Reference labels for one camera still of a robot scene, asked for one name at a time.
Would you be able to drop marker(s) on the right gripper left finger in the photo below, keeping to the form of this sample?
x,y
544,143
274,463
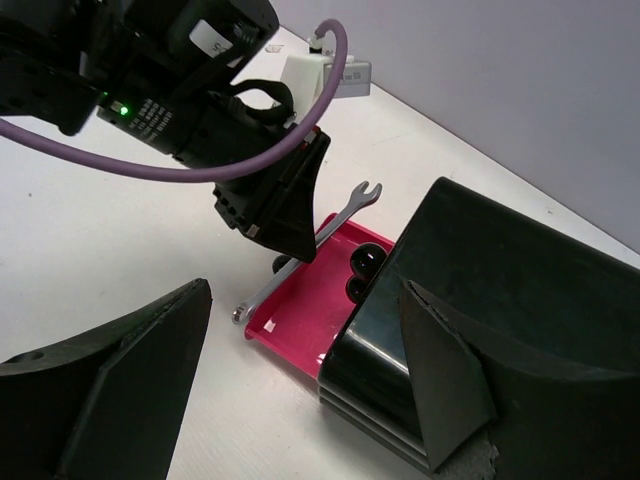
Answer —
x,y
107,403

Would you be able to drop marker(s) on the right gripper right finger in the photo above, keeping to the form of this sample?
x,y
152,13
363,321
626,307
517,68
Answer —
x,y
547,416

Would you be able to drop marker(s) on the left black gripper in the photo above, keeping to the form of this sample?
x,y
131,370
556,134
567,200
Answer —
x,y
275,206

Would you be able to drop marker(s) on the silver combination wrench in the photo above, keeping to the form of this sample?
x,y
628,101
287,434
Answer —
x,y
360,198

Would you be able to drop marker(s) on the pink bottom drawer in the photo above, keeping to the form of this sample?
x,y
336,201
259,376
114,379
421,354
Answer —
x,y
300,321

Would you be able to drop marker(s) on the black drawer cabinet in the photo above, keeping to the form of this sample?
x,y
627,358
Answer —
x,y
498,267

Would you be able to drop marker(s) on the pink top drawer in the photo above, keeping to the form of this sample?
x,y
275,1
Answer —
x,y
367,259

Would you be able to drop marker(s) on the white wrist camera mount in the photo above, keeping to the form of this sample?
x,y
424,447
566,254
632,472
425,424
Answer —
x,y
307,74

